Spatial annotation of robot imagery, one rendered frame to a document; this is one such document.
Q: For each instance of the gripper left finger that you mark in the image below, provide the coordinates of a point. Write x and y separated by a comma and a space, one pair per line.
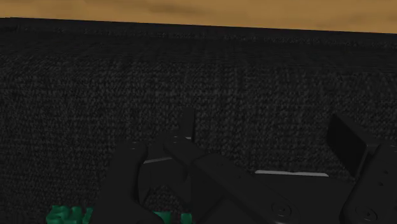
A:
217, 173

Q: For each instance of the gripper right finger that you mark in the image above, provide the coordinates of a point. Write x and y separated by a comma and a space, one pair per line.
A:
377, 183

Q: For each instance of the dark grey fabric sofa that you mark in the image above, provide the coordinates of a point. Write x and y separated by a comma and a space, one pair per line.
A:
198, 77

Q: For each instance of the green lumpy object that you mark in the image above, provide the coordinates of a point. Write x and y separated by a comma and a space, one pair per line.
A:
66, 215

